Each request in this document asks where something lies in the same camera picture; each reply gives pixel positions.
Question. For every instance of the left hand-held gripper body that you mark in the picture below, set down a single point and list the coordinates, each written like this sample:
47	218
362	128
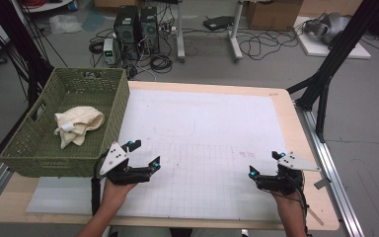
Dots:
116	164

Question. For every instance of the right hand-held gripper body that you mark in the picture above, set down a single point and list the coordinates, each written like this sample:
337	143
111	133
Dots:
286	181

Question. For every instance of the person's right hand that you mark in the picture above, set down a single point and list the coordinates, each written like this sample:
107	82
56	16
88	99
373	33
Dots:
288	202

